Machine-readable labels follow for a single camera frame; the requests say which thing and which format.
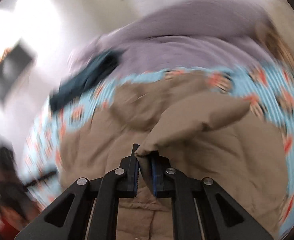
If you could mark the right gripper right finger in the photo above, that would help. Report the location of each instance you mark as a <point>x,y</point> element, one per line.
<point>201,209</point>

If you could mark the tan puffer jacket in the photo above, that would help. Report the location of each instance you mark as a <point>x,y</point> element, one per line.
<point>203,134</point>

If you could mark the folded dark blue jeans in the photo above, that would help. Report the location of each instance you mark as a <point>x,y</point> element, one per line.
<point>99,68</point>

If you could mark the monkey print striped blanket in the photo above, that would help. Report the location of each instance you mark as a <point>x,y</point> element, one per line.
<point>269,89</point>

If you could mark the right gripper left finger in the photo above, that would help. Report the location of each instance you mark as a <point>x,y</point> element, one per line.
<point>88,209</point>

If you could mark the purple duvet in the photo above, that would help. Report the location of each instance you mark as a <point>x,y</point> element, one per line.
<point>192,33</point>

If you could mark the brown knot cushion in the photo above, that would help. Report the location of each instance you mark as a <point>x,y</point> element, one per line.
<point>272,42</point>

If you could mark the wall mounted television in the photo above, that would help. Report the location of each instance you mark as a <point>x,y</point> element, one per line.
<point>15,64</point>

